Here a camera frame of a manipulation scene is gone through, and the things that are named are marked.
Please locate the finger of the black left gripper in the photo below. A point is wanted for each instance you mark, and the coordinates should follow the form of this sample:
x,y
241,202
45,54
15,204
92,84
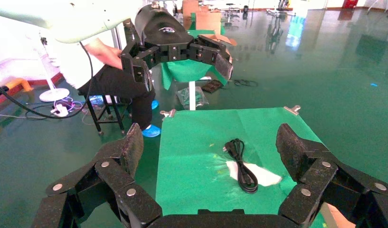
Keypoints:
x,y
137,66
212,50

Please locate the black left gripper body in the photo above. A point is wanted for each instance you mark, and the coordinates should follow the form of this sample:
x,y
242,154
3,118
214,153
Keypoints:
x,y
162,28

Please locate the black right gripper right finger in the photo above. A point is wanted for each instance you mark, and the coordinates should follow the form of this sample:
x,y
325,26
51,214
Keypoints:
x,y
319,170

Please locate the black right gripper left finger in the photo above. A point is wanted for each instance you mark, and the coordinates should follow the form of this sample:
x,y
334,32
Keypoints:
x,y
118,182

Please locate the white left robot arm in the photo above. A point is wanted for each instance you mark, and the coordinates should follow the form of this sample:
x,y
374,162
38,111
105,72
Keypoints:
x,y
71,19

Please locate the cardboard box with open flaps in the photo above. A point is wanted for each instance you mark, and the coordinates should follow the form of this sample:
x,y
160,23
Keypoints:
x,y
225,39

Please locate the brown open cardboard box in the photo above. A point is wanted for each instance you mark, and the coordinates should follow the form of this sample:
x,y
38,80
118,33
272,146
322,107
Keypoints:
x,y
337,218

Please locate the bare person hand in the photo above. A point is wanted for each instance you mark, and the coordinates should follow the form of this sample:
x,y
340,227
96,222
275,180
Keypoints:
x,y
104,53

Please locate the person in white shirt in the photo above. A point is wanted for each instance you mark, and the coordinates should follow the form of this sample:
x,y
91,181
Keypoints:
x,y
118,83

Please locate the plain brown cardboard carton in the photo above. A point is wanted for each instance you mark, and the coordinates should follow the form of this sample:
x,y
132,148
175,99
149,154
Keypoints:
x,y
209,22
190,8

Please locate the black plastic tray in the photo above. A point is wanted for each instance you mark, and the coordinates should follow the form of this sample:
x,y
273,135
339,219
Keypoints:
x,y
212,86

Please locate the blue shoe cover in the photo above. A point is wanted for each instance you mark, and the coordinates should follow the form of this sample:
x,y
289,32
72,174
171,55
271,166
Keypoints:
x,y
154,104
151,131

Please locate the white table leg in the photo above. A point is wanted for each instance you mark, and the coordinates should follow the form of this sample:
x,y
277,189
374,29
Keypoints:
x,y
192,94

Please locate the clear plastic bag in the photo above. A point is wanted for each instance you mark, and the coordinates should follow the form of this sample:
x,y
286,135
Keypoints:
x,y
184,97

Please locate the silver binder clip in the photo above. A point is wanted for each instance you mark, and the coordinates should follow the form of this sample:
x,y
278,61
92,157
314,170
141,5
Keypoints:
x,y
293,110
170,113

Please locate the black metal stool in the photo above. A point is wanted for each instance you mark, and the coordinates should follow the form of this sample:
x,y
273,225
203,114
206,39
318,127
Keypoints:
x,y
93,116

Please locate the white power strip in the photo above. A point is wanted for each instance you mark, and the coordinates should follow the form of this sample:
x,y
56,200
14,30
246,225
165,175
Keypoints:
x,y
61,110

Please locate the white standing fan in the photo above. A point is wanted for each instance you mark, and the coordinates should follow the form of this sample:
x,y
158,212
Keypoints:
x,y
53,95

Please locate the red cabinet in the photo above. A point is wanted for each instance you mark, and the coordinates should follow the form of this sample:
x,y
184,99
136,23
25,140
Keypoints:
x,y
350,3

